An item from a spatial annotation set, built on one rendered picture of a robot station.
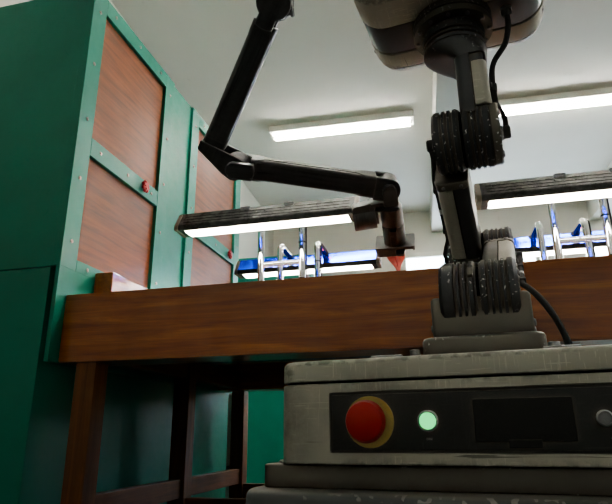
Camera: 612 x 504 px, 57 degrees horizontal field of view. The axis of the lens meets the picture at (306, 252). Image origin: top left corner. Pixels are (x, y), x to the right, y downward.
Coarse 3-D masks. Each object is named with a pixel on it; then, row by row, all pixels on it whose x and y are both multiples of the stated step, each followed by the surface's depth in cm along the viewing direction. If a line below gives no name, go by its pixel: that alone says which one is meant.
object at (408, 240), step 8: (384, 232) 144; (392, 232) 142; (400, 232) 143; (376, 240) 149; (384, 240) 146; (392, 240) 144; (400, 240) 144; (408, 240) 146; (376, 248) 146; (384, 248) 145; (392, 248) 144; (400, 248) 144; (408, 248) 144
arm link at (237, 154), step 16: (256, 0) 119; (272, 0) 119; (288, 0) 119; (272, 16) 120; (288, 16) 127; (256, 32) 124; (272, 32) 124; (256, 48) 126; (240, 64) 127; (256, 64) 127; (240, 80) 129; (224, 96) 130; (240, 96) 130; (224, 112) 132; (240, 112) 133; (208, 128) 134; (224, 128) 133; (208, 144) 133; (224, 144) 134; (224, 160) 135; (240, 160) 135
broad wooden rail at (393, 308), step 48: (192, 288) 145; (240, 288) 142; (288, 288) 139; (336, 288) 136; (384, 288) 133; (432, 288) 130; (576, 288) 123; (96, 336) 148; (144, 336) 145; (192, 336) 141; (240, 336) 138; (288, 336) 135; (336, 336) 132; (384, 336) 130; (432, 336) 127; (576, 336) 120
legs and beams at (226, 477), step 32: (96, 384) 146; (192, 384) 201; (224, 384) 232; (96, 416) 145; (192, 416) 199; (96, 448) 144; (192, 448) 197; (64, 480) 139; (96, 480) 143; (192, 480) 198; (224, 480) 225
